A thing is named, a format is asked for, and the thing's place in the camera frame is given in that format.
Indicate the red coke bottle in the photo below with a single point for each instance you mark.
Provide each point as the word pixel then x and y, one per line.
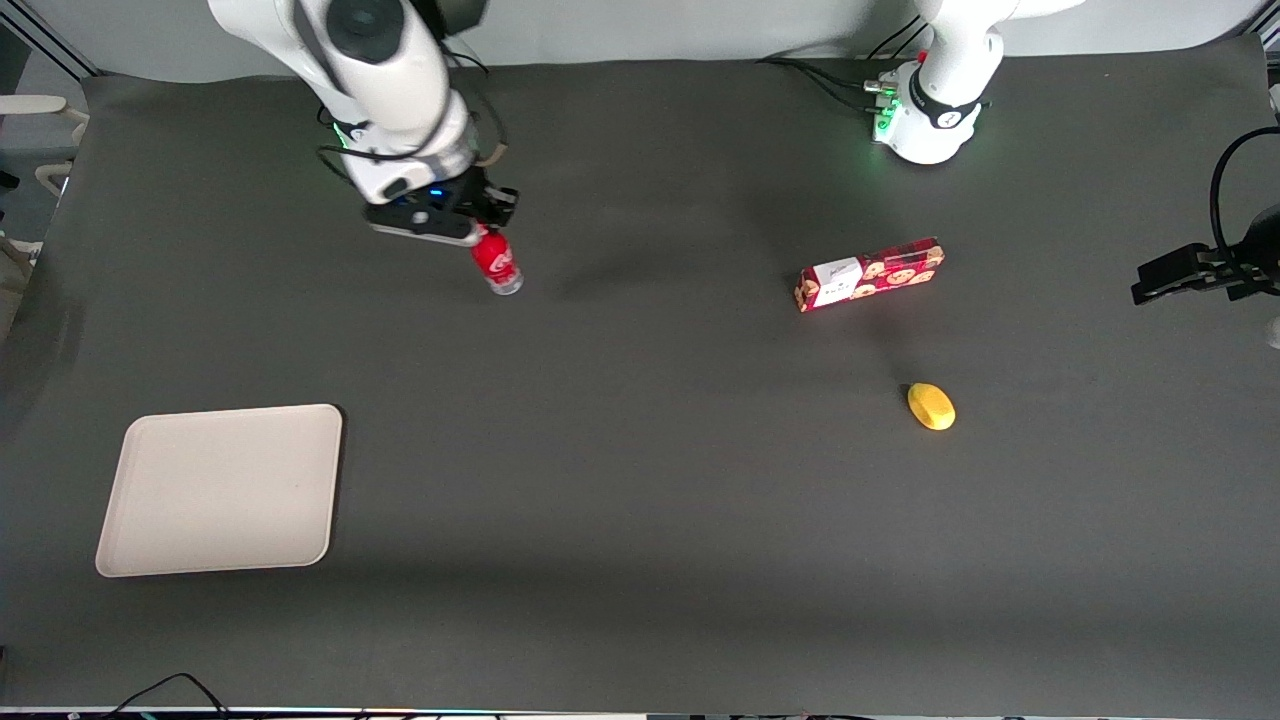
pixel 498 265

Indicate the dark grey table cover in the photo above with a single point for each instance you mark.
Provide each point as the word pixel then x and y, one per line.
pixel 640 520

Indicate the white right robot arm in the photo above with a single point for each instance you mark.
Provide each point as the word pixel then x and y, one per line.
pixel 370 70

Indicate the red cookie box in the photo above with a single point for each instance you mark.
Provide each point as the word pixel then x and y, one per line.
pixel 870 273

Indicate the white chair frame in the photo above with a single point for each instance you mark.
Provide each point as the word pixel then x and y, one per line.
pixel 50 108

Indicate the beige rectangular plastic tray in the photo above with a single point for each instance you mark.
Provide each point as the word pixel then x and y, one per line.
pixel 220 490

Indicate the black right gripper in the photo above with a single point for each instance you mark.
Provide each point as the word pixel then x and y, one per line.
pixel 487 203

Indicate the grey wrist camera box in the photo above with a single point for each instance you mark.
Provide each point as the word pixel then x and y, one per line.
pixel 420 225

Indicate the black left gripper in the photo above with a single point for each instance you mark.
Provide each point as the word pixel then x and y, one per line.
pixel 1243 262

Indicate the yellow lemon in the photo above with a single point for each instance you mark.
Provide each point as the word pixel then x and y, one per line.
pixel 931 406

